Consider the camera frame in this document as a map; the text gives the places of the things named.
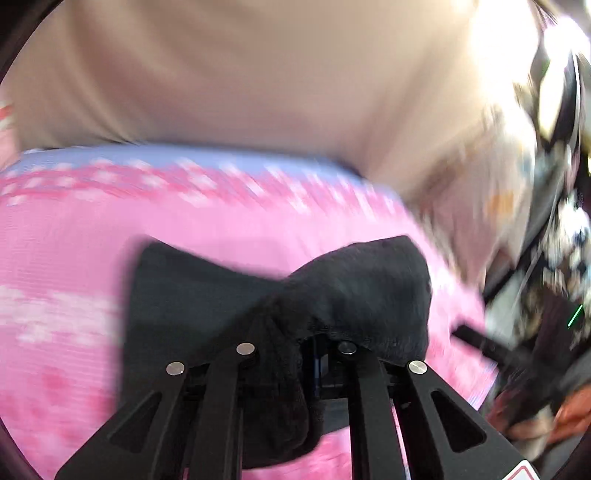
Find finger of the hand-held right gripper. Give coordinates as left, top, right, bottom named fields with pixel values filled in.
left=454, top=324, right=515, bottom=366

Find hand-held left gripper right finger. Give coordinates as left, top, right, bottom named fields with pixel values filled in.
left=336, top=340, right=527, bottom=480

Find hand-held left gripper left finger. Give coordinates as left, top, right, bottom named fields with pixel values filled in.
left=54, top=342, right=260, bottom=480

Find dark grey pants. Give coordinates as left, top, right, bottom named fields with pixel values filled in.
left=121, top=235, right=432, bottom=469

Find orange cloth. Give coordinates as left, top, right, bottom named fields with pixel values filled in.
left=551, top=399, right=591, bottom=437

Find black white floral cloth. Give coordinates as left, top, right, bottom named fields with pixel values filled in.
left=540, top=194, right=591, bottom=301

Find pale pink printed blanket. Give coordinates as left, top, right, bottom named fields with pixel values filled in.
left=416, top=104, right=555, bottom=278

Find pink rose bedsheet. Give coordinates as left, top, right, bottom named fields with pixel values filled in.
left=0, top=143, right=499, bottom=480

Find black pole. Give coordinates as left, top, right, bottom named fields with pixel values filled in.
left=547, top=51, right=583, bottom=155

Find beige cloth cover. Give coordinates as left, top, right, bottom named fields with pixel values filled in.
left=0, top=0, right=546, bottom=204

